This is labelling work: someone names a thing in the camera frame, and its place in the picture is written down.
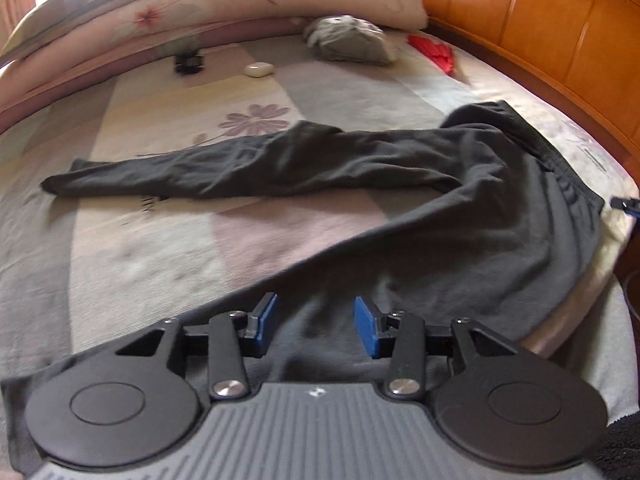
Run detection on dark grey trousers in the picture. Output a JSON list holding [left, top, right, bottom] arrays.
[[1, 98, 604, 471]]

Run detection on red folding fan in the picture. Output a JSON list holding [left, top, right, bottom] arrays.
[[407, 35, 456, 77]]

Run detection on striped pastel bed sheet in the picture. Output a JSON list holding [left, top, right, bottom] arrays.
[[0, 24, 640, 411]]

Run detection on wooden orange headboard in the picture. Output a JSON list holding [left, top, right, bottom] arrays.
[[422, 0, 639, 176]]

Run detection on white earbuds case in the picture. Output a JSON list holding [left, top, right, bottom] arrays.
[[244, 62, 274, 78]]

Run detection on black hair claw clip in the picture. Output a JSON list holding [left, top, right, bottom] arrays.
[[174, 52, 204, 76]]

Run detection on bundled grey white cloth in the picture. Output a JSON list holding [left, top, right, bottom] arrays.
[[303, 15, 397, 66]]

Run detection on folded floral pink quilt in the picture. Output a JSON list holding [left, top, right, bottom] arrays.
[[1, 0, 427, 129]]

